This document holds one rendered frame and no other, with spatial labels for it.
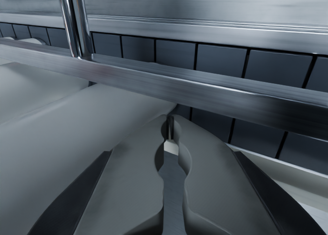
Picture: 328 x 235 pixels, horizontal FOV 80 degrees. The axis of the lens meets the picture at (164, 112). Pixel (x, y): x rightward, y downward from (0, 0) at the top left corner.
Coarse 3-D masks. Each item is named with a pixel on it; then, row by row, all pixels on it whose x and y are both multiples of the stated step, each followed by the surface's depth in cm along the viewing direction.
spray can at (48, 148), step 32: (96, 96) 11; (128, 96) 13; (0, 128) 8; (32, 128) 9; (64, 128) 9; (96, 128) 10; (128, 128) 12; (0, 160) 7; (32, 160) 8; (64, 160) 9; (0, 192) 7; (32, 192) 8; (0, 224) 7; (32, 224) 8
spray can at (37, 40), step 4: (20, 40) 23; (24, 40) 24; (28, 40) 24; (32, 40) 24; (36, 40) 24; (40, 40) 24; (44, 44) 24; (0, 60) 21; (4, 60) 21; (8, 60) 21; (0, 64) 21
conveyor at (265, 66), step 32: (0, 32) 29; (32, 32) 25; (64, 32) 22; (96, 32) 24; (192, 64) 16; (224, 64) 15; (256, 64) 14; (288, 64) 13; (320, 64) 12; (224, 128) 17; (256, 128) 16; (288, 160) 16; (320, 160) 14
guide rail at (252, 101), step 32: (32, 64) 13; (64, 64) 11; (96, 64) 10; (128, 64) 10; (160, 64) 10; (160, 96) 9; (192, 96) 8; (224, 96) 7; (256, 96) 7; (288, 96) 6; (320, 96) 6; (288, 128) 7; (320, 128) 6
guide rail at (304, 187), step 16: (176, 144) 16; (256, 160) 15; (272, 160) 15; (272, 176) 13; (288, 176) 13; (304, 176) 13; (320, 176) 13; (288, 192) 13; (304, 192) 12; (320, 192) 12; (320, 208) 12
